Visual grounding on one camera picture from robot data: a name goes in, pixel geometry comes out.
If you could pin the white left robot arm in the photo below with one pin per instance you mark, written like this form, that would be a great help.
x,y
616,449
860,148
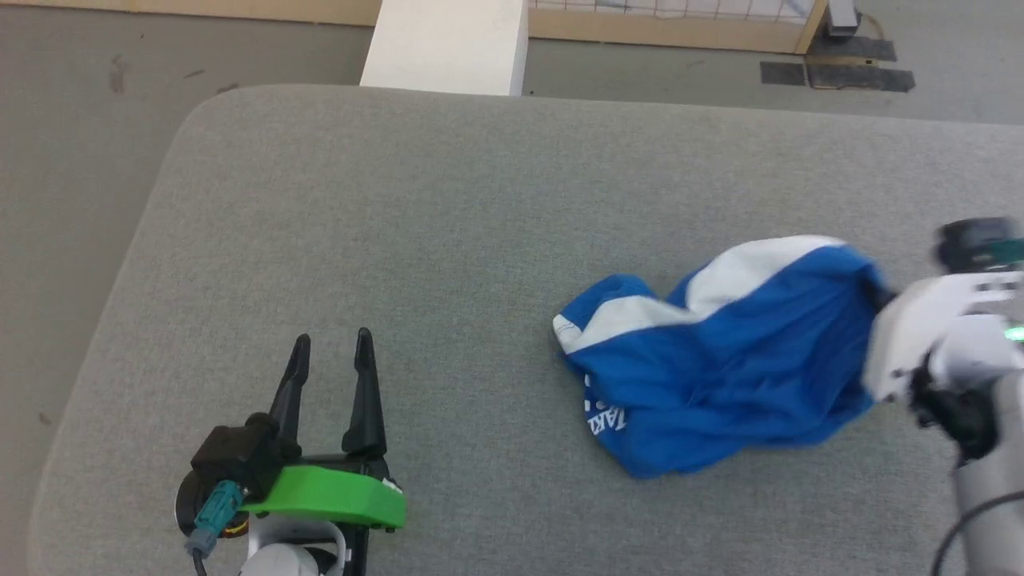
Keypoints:
x,y
288,556

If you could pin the small black floor mat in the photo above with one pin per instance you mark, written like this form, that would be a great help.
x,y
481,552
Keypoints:
x,y
782,74

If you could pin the white rectangular pillar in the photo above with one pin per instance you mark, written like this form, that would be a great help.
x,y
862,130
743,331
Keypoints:
x,y
448,44

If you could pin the grey black stand foot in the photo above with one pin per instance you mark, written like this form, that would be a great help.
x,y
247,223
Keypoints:
x,y
842,16

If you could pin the long black floor mat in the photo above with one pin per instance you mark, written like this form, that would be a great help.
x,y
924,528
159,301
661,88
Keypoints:
x,y
860,78

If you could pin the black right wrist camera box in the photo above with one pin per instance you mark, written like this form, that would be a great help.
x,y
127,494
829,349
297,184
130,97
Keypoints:
x,y
976,242

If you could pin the black floor mat under stand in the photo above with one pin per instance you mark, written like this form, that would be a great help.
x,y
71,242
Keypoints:
x,y
868,50

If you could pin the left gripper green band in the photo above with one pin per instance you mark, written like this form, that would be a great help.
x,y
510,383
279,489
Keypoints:
x,y
336,494

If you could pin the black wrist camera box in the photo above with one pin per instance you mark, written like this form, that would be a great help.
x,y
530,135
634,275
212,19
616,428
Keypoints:
x,y
240,452
976,242

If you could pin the blue and white garment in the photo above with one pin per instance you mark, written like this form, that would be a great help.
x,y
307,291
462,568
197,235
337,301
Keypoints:
x,y
736,376

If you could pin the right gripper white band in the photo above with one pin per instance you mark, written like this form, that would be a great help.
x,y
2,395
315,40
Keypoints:
x,y
912,328

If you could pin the wooden framed mesh screen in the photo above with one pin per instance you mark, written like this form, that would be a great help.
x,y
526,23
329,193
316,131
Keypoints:
x,y
680,32

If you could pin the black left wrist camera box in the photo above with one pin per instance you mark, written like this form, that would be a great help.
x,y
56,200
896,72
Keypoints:
x,y
240,452

